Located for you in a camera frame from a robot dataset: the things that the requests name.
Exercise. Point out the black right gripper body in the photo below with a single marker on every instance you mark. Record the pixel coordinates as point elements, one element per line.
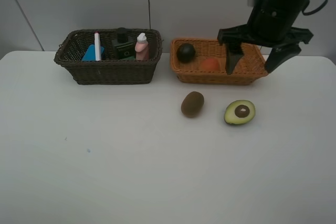
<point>243,34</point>

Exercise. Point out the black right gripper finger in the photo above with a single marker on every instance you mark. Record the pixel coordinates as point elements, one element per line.
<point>280,55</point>
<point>234,53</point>

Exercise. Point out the orange bread bun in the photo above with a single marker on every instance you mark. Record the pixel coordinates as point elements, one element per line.
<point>210,64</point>

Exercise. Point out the dark mangosteen fruit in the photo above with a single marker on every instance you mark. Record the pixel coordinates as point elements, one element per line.
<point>186,53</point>

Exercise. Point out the pink lotion bottle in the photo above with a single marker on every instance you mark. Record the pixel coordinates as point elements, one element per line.
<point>142,47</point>

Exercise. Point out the dark green bottle black cap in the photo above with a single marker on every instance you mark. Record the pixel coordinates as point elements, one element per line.
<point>123,45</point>

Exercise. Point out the white pink-tipped marker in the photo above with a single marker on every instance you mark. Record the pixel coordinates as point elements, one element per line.
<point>97,46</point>

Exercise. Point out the blue whiteboard eraser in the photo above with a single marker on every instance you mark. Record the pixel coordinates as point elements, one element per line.
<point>90,54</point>

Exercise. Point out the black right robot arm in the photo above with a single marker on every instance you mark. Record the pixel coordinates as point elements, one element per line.
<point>269,25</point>

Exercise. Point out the orange wicker basket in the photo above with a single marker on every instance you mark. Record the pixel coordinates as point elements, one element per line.
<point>249,68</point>

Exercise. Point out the halved avocado with pit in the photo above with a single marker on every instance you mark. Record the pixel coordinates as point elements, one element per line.
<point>239,112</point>

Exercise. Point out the brown kiwi fruit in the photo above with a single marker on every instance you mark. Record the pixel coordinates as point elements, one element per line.
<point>192,104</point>

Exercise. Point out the dark brown wicker basket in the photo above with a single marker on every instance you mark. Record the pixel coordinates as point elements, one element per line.
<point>110,70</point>

